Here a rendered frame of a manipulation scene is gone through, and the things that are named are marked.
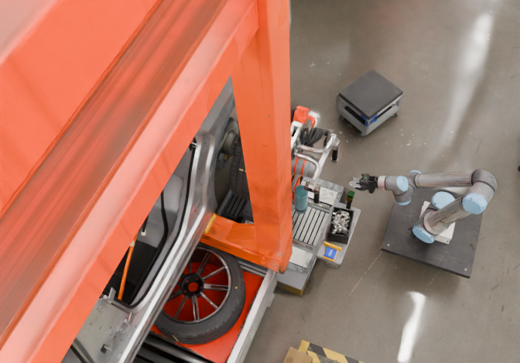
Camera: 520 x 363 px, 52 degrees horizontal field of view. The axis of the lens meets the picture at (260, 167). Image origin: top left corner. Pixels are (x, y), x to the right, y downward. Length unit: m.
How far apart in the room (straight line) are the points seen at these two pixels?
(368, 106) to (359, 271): 1.30
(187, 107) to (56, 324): 0.57
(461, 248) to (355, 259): 0.75
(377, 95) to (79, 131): 3.61
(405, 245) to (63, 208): 3.12
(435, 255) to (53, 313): 3.03
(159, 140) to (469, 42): 4.46
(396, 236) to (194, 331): 1.51
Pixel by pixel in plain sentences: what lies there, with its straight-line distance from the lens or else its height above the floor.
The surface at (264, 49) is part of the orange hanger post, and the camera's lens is 1.71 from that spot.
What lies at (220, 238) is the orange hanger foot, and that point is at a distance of 3.40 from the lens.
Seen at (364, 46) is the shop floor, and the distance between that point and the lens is 5.26.
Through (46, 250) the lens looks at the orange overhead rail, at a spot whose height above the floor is 3.00.
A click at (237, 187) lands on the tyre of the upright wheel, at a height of 0.88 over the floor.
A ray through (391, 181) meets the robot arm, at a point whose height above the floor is 0.87.
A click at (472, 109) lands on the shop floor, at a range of 4.96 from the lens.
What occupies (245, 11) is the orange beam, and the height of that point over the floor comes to 2.73.
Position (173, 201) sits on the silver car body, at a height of 1.01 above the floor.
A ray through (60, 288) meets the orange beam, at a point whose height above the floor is 2.73.
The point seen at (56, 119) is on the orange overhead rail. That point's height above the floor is 3.43.
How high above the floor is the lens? 3.76
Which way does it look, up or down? 59 degrees down
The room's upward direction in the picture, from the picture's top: 6 degrees counter-clockwise
